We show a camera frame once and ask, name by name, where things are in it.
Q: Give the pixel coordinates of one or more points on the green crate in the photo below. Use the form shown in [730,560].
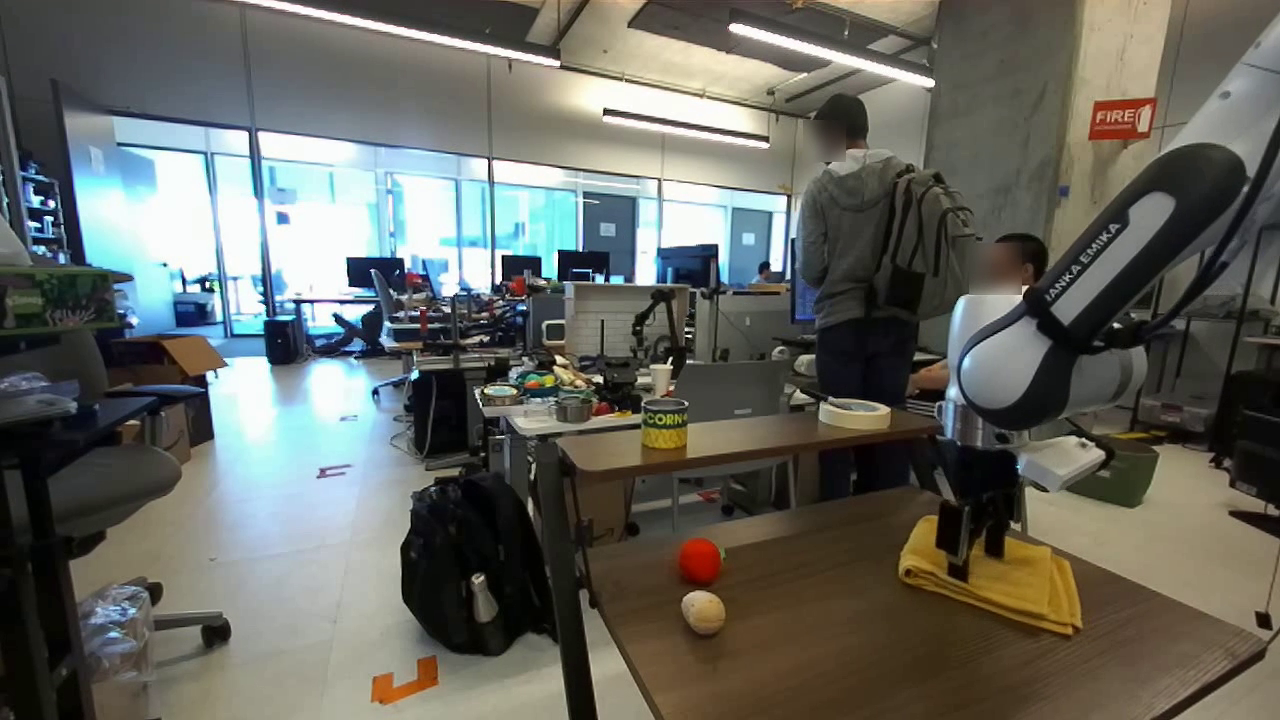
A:
[52,299]

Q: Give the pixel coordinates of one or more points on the small grey pot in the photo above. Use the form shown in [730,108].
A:
[574,407]

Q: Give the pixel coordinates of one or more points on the red wall sign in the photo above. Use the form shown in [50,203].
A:
[1122,119]

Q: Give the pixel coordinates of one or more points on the open cardboard box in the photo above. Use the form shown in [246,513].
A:
[181,359]

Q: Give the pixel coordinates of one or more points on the yellow towel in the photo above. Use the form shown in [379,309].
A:
[1024,585]

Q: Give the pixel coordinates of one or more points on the clear plastic bottle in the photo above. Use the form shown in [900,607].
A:
[117,645]

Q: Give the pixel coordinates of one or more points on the monitor with blue screen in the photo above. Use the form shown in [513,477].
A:
[801,305]

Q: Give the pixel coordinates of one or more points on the grey swivel chair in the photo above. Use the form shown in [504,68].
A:
[102,487]

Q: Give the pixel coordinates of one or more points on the black trash bin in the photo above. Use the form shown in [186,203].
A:
[281,340]

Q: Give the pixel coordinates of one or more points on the large black backpack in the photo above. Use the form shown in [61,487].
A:
[467,560]

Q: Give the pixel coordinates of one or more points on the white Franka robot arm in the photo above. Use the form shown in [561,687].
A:
[1024,364]

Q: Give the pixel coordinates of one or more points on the grey panel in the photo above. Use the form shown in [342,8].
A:
[735,388]

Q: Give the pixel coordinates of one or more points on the grey worn backpack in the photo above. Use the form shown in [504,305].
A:
[933,243]

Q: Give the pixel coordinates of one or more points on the person in dark trousers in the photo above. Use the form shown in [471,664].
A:
[1020,261]

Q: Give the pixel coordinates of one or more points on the beige ball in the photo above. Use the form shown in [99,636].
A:
[701,614]

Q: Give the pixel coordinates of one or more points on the long wooden desk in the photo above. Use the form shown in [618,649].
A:
[721,441]

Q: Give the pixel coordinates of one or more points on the yellow green tub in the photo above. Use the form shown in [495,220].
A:
[667,427]

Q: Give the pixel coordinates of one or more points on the black monitor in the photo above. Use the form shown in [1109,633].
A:
[583,267]
[521,267]
[375,275]
[684,267]

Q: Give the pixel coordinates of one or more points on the green bin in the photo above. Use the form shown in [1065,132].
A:
[1132,477]

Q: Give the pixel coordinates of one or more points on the ceiling light strip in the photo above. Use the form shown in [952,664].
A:
[402,29]
[824,53]
[684,131]

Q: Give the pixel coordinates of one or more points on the red and green toy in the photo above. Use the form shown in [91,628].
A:
[701,560]

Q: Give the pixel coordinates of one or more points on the metal shelf rack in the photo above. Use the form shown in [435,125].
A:
[1234,334]

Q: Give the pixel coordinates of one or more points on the person in grey hoodie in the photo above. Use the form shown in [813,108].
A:
[855,243]

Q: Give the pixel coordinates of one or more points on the light grey desk partition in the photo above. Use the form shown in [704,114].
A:
[602,323]

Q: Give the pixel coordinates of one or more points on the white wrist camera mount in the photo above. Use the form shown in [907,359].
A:
[1063,460]

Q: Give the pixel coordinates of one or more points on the white tape roll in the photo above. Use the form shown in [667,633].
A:
[855,414]

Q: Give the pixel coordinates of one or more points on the white desk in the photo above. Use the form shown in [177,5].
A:
[561,427]

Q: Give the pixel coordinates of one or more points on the black equipment case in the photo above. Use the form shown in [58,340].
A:
[1253,427]

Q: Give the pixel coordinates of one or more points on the black background robot arm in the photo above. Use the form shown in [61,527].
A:
[643,309]

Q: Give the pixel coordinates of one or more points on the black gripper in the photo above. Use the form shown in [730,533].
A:
[978,472]

